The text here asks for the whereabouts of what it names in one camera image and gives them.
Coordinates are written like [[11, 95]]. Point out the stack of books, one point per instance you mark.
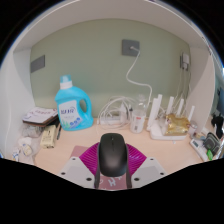
[[40, 116]]

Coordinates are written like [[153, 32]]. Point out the white router with antennas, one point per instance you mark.
[[158, 131]]

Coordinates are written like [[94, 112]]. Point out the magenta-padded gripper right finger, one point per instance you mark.
[[136, 158]]

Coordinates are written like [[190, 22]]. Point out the grey wall plate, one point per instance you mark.
[[37, 64]]

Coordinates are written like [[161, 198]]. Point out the gold foil bag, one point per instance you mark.
[[177, 125]]

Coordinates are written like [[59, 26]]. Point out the blue detergent bottle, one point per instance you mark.
[[71, 115]]

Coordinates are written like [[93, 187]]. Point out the dark grey zip pouch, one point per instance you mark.
[[212, 142]]

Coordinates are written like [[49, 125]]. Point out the small jar with pink lid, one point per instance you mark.
[[192, 128]]

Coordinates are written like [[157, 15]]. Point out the white wall charger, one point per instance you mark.
[[185, 60]]

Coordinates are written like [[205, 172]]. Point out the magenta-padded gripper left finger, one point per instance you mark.
[[88, 156]]

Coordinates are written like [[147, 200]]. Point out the dark grey wall socket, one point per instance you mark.
[[130, 47]]

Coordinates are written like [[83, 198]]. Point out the black computer mouse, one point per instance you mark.
[[113, 155]]

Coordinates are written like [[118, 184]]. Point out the blue and yellow card packet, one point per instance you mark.
[[15, 155]]

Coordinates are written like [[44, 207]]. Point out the dark monitor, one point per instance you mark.
[[221, 101]]

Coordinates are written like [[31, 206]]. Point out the clear bottle with white label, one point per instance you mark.
[[138, 121]]

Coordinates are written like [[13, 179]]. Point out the clear plastic bag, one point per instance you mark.
[[26, 146]]

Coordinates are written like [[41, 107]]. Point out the black bag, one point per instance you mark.
[[218, 125]]

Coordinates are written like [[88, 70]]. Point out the small yellow box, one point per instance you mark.
[[48, 136]]

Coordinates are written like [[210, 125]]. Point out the pink mouse pad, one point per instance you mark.
[[77, 151]]

